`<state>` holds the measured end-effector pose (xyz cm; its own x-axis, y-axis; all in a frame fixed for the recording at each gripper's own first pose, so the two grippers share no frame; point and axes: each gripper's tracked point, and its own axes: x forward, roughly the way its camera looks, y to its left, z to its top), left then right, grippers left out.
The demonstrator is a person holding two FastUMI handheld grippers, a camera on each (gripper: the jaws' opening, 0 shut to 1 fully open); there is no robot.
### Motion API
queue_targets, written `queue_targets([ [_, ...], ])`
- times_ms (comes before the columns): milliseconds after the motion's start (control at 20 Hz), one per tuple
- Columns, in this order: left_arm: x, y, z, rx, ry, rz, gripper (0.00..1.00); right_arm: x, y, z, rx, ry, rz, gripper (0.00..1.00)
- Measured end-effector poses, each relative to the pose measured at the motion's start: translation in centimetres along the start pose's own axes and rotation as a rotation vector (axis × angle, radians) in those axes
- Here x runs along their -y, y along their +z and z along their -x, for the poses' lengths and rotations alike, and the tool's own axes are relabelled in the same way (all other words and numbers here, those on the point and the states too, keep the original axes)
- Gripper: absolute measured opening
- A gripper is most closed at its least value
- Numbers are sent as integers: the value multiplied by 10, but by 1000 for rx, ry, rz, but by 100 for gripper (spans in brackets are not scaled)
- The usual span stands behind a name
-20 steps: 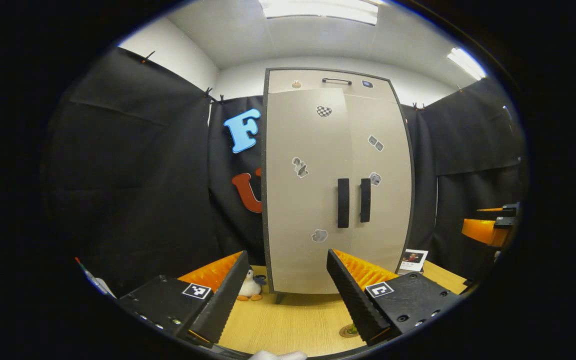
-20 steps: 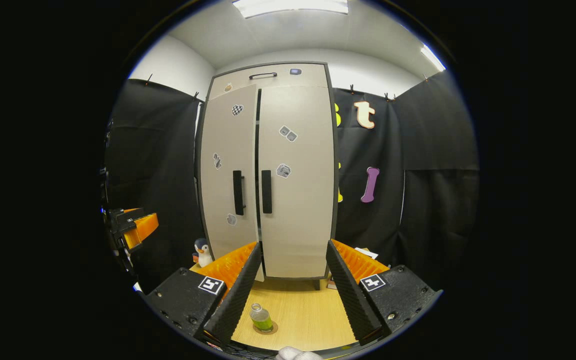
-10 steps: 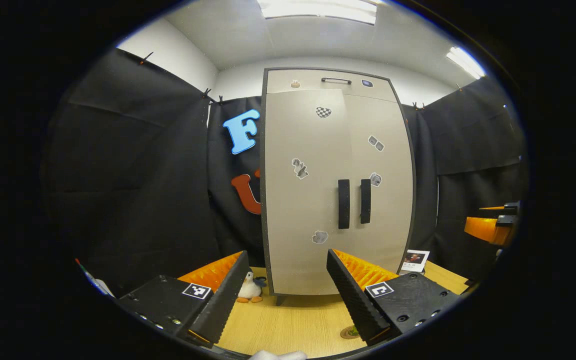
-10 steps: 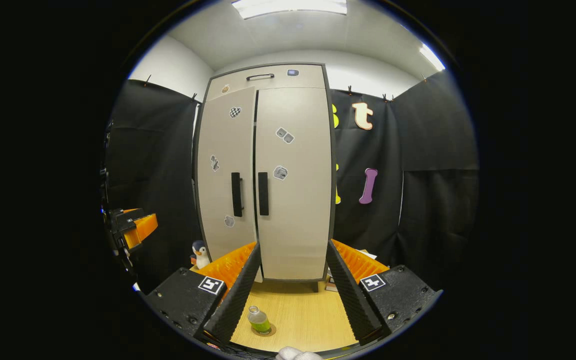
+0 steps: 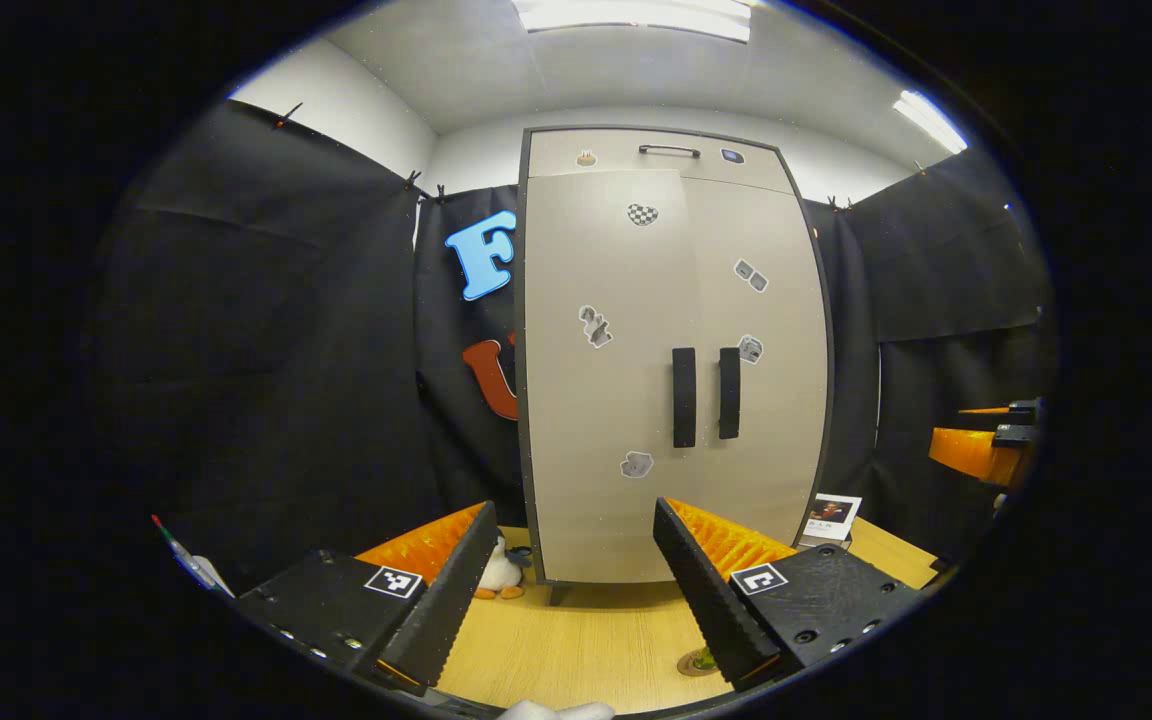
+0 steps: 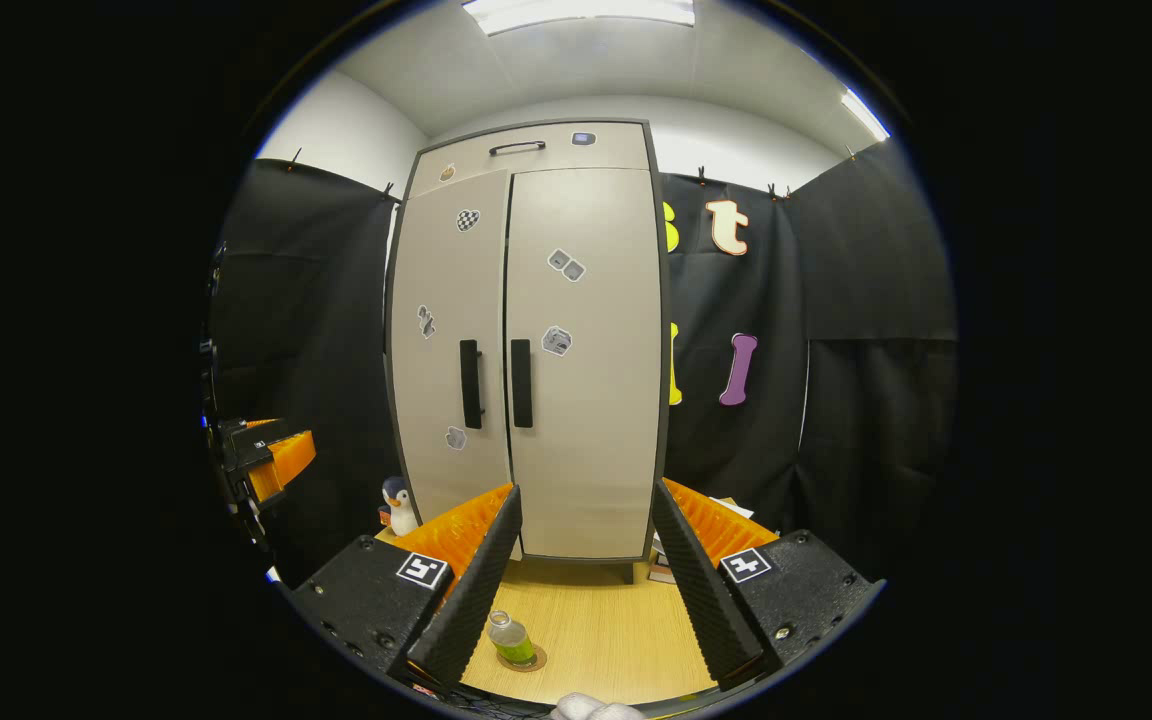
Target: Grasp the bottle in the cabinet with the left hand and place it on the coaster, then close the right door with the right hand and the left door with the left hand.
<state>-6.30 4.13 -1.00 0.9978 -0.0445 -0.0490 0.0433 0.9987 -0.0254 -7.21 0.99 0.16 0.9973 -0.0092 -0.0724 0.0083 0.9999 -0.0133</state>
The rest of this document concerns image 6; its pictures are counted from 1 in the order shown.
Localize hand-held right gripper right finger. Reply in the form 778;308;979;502
651;478;885;691

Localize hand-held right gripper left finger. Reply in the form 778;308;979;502
281;484;524;691

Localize green tea bottle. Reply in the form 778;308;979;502
487;610;539;668

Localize grey cabinet door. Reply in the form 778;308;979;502
389;168;514;531
504;167;664;561

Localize grey cabinet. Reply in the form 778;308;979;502
383;118;674;586

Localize white book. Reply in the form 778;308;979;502
652;497;755;561

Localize plush penguin toy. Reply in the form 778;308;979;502
379;476;421;538

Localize black backdrop cloth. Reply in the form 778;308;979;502
206;140;959;591

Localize grey drawer front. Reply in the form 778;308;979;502
408;122;655;198

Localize narrow ceiling light panel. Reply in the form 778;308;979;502
841;88;892;143

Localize long ceiling light panel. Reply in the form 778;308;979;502
461;0;697;36

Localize black door handle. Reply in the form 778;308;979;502
459;339;485;431
510;339;535;430

